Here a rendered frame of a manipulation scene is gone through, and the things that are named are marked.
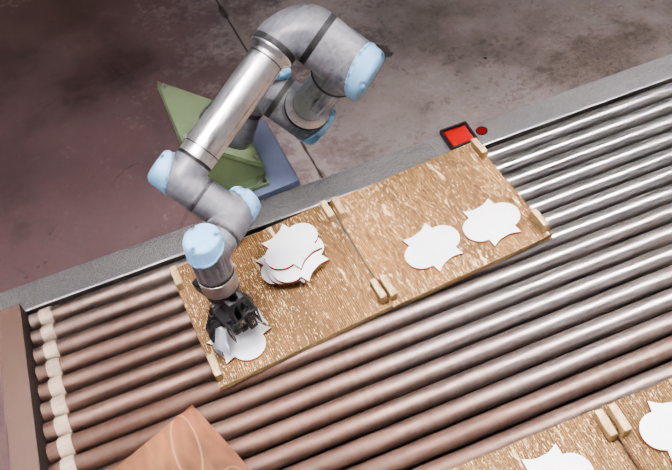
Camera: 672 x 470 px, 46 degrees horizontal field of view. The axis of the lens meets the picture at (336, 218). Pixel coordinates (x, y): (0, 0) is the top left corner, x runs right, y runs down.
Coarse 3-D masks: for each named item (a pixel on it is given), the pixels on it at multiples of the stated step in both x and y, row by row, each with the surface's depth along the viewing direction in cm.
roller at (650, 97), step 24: (648, 96) 209; (576, 120) 206; (600, 120) 207; (504, 144) 204; (528, 144) 204; (168, 264) 192; (120, 288) 189; (144, 288) 190; (48, 312) 187; (72, 312) 188
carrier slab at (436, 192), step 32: (448, 160) 200; (480, 160) 199; (352, 192) 197; (384, 192) 196; (416, 192) 195; (448, 192) 194; (480, 192) 192; (512, 192) 191; (352, 224) 191; (384, 224) 190; (416, 224) 188; (448, 224) 187; (384, 256) 184; (480, 256) 180; (416, 288) 177
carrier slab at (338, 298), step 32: (288, 224) 193; (320, 224) 192; (256, 256) 188; (352, 256) 185; (192, 288) 184; (256, 288) 182; (288, 288) 181; (320, 288) 180; (352, 288) 179; (192, 320) 179; (288, 320) 176; (320, 320) 175; (352, 320) 174; (288, 352) 170; (224, 384) 167
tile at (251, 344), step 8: (256, 328) 174; (264, 328) 174; (240, 336) 173; (248, 336) 173; (256, 336) 173; (208, 344) 174; (232, 344) 172; (240, 344) 172; (248, 344) 172; (256, 344) 172; (264, 344) 171; (232, 352) 171; (240, 352) 171; (248, 352) 171; (256, 352) 170; (232, 360) 171; (240, 360) 170; (248, 360) 170
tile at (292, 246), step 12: (288, 228) 187; (300, 228) 186; (312, 228) 186; (276, 240) 185; (288, 240) 185; (300, 240) 184; (312, 240) 184; (276, 252) 183; (288, 252) 182; (300, 252) 182; (312, 252) 182; (276, 264) 181; (288, 264) 180; (300, 264) 180
